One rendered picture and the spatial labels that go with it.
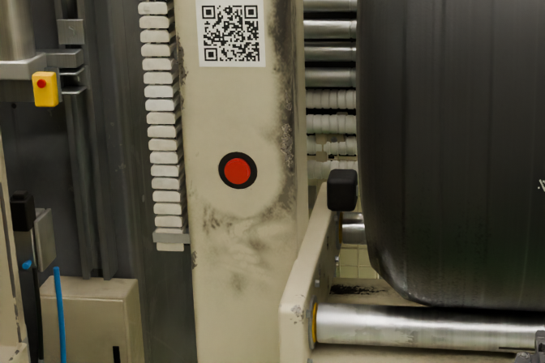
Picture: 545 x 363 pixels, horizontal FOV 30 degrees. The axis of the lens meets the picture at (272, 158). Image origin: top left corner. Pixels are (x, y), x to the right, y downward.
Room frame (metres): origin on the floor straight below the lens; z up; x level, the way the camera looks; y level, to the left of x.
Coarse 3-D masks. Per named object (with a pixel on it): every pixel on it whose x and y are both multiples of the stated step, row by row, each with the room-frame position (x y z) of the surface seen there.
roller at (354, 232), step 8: (344, 216) 1.30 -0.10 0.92; (352, 216) 1.29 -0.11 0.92; (360, 216) 1.29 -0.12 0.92; (344, 224) 1.29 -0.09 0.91; (352, 224) 1.29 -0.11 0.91; (360, 224) 1.28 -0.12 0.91; (344, 232) 1.28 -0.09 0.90; (352, 232) 1.28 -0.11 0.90; (360, 232) 1.28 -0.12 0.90; (344, 240) 1.29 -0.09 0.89; (352, 240) 1.28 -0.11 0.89; (360, 240) 1.28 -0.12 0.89
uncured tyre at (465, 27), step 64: (384, 0) 0.91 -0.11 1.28; (448, 0) 0.88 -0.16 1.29; (512, 0) 0.87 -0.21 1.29; (384, 64) 0.89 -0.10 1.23; (448, 64) 0.86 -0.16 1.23; (512, 64) 0.85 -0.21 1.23; (384, 128) 0.89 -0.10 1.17; (448, 128) 0.86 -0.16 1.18; (512, 128) 0.85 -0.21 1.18; (384, 192) 0.90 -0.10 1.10; (448, 192) 0.87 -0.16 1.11; (512, 192) 0.85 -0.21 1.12; (384, 256) 0.95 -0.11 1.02; (448, 256) 0.89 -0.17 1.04; (512, 256) 0.88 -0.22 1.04
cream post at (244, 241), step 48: (192, 0) 1.11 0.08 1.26; (288, 0) 1.10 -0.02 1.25; (192, 48) 1.11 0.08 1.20; (288, 48) 1.10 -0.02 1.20; (192, 96) 1.11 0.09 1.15; (240, 96) 1.10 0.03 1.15; (288, 96) 1.10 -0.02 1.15; (192, 144) 1.11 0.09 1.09; (240, 144) 1.10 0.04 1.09; (288, 144) 1.09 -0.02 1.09; (192, 192) 1.11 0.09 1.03; (240, 192) 1.10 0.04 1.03; (288, 192) 1.09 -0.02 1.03; (192, 240) 1.11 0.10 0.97; (240, 240) 1.10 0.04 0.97; (288, 240) 1.09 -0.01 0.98; (240, 288) 1.10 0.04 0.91; (240, 336) 1.10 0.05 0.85
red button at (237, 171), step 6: (228, 162) 1.10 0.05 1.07; (234, 162) 1.10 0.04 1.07; (240, 162) 1.10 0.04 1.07; (246, 162) 1.10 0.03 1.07; (228, 168) 1.10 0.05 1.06; (234, 168) 1.10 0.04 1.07; (240, 168) 1.10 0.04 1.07; (246, 168) 1.10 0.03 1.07; (228, 174) 1.10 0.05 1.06; (234, 174) 1.10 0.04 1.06; (240, 174) 1.10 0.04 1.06; (246, 174) 1.10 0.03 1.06; (234, 180) 1.10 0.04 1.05; (240, 180) 1.10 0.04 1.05; (246, 180) 1.10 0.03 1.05
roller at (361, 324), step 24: (336, 312) 1.02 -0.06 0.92; (360, 312) 1.01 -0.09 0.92; (384, 312) 1.01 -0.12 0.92; (408, 312) 1.01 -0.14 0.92; (432, 312) 1.00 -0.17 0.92; (456, 312) 1.00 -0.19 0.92; (480, 312) 1.00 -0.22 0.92; (504, 312) 1.00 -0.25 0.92; (528, 312) 0.99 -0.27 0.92; (312, 336) 1.01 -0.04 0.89; (336, 336) 1.01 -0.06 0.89; (360, 336) 1.00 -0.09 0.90; (384, 336) 0.99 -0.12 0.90; (408, 336) 0.99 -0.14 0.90; (432, 336) 0.99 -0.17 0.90; (456, 336) 0.98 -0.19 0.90; (480, 336) 0.98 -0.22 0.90; (504, 336) 0.97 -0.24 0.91; (528, 336) 0.97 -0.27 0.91
